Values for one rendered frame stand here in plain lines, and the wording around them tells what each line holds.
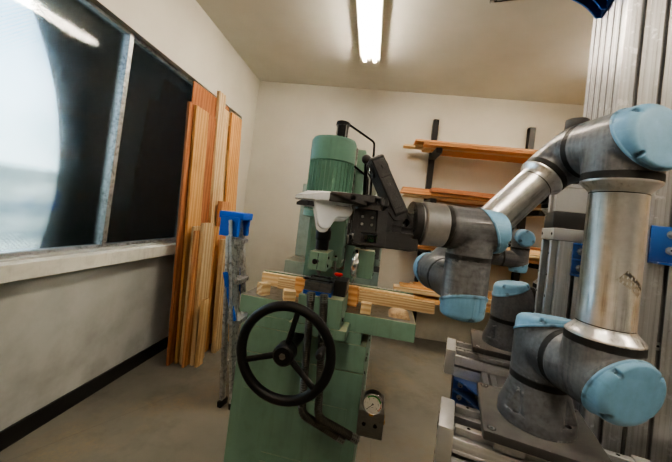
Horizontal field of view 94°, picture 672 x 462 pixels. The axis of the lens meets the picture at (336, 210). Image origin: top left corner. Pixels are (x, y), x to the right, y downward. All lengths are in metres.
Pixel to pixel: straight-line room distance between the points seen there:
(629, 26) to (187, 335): 2.70
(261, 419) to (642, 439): 1.03
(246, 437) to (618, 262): 1.17
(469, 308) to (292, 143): 3.38
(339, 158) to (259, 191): 2.71
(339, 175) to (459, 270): 0.70
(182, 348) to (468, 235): 2.43
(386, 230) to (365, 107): 3.31
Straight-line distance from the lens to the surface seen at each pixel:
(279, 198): 3.73
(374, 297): 1.23
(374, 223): 0.52
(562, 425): 0.88
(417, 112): 3.81
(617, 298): 0.72
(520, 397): 0.88
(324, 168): 1.16
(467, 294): 0.58
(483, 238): 0.57
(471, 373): 1.36
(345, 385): 1.18
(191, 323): 2.67
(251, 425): 1.33
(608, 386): 0.71
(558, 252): 1.05
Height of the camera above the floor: 1.21
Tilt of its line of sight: 1 degrees up
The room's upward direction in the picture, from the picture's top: 7 degrees clockwise
